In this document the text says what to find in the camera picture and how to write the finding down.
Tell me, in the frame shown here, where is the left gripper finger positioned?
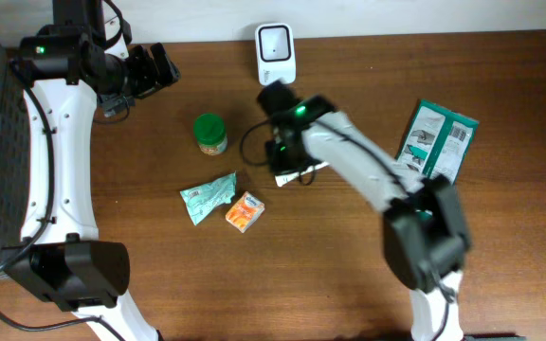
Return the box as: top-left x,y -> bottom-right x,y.
133,45 -> 159,95
150,43 -> 181,87

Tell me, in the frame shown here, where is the white Pantene tube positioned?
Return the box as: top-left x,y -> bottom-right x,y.
274,162 -> 328,188

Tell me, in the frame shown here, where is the green lid jar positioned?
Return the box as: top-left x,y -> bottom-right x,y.
193,113 -> 228,155

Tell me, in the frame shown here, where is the orange tissue pack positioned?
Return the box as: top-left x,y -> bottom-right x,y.
225,191 -> 265,233

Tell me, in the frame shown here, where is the teal foil sachet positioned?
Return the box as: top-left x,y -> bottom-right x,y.
180,172 -> 237,225

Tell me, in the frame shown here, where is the green 3M glove packet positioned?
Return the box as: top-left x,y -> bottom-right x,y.
396,99 -> 480,184

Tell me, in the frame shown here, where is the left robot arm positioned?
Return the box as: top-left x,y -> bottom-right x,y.
4,1 -> 180,340

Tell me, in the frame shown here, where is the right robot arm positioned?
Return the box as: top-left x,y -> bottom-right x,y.
257,81 -> 472,340

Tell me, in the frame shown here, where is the white barcode scanner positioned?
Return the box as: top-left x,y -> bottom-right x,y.
254,23 -> 297,86

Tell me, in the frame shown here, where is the left black cable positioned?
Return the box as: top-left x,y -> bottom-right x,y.
0,61 -> 127,341

